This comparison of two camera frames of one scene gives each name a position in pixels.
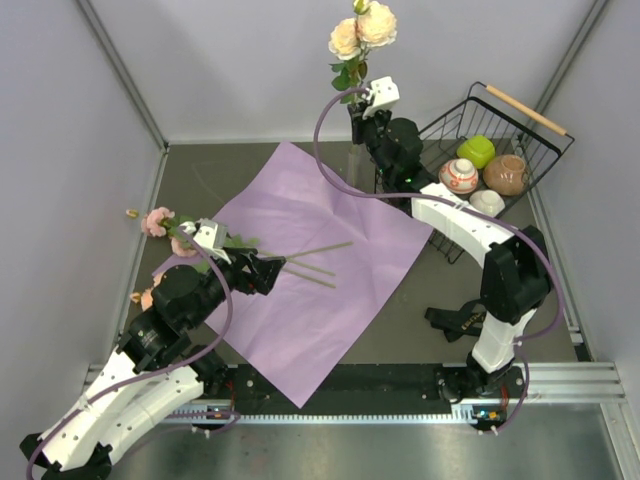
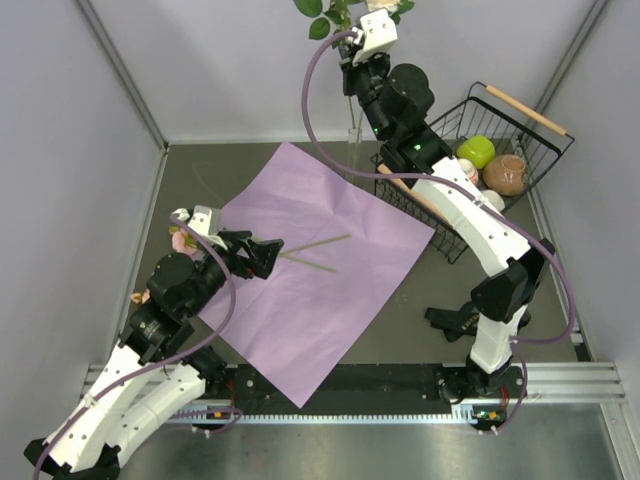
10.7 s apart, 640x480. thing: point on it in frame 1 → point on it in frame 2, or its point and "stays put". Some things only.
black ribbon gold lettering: x=456 y=323 stays put
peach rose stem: x=146 y=299 → x=283 y=254
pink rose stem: x=158 y=222 → x=338 y=20
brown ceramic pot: x=505 y=174 stays put
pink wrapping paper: x=347 y=255 stays put
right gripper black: x=360 y=123 → x=349 y=72
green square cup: x=478 y=148 stays put
